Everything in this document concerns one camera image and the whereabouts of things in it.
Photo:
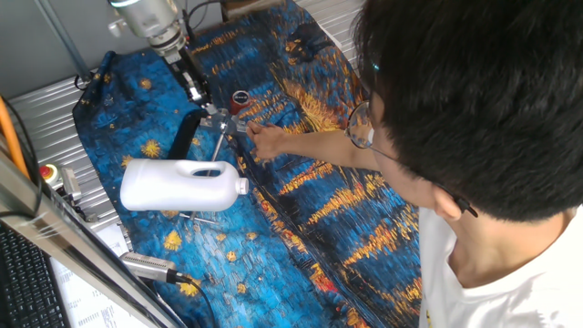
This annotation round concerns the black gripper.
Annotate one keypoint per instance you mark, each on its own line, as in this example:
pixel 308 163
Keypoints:
pixel 191 73

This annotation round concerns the white plastic jug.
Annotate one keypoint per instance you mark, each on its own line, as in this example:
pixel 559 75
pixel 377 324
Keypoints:
pixel 173 187

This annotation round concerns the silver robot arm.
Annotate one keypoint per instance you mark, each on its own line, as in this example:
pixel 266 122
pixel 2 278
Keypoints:
pixel 146 18

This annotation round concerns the bare forearm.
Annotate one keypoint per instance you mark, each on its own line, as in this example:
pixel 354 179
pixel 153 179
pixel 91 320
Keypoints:
pixel 328 148

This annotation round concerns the bare right hand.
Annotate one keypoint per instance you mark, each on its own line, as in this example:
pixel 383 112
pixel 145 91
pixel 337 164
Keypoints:
pixel 268 141

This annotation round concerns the thin metal rod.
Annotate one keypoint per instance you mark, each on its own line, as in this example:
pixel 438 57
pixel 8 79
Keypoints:
pixel 217 150

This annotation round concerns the starry night painted cloth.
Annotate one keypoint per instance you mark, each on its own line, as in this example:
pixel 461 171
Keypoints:
pixel 282 205

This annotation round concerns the grey metal pole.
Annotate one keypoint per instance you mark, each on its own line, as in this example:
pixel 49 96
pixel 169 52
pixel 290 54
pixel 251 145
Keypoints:
pixel 64 41

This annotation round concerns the thin metal framed glasses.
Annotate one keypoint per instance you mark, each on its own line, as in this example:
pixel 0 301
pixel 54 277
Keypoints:
pixel 360 125

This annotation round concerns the red emergency stop button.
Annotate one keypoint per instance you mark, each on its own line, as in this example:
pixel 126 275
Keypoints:
pixel 54 175

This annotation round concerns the orange tube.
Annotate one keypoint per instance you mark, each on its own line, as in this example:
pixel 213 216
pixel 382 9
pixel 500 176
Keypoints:
pixel 11 136

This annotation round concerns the printed paper sheet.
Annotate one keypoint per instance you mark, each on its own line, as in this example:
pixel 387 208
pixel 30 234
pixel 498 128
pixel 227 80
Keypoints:
pixel 86 305

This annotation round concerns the black keyboard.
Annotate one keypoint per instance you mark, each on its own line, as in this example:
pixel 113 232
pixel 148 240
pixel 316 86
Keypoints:
pixel 27 282

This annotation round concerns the person head with black hair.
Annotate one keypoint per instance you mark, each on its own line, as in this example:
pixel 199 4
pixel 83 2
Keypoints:
pixel 478 91

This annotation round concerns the aluminium frame bar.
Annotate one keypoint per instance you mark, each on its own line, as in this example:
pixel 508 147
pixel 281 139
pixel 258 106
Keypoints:
pixel 68 246

